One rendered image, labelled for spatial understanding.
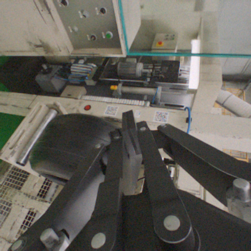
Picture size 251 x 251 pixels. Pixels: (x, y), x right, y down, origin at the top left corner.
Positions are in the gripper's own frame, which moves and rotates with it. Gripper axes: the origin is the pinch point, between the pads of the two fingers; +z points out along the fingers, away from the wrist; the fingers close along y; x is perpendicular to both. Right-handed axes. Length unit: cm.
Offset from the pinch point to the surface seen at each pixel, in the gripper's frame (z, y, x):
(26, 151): 51, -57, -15
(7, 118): 133, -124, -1
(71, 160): 32.8, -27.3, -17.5
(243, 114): 89, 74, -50
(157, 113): 65, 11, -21
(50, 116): 68, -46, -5
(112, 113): 71, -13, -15
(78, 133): 41.2, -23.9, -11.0
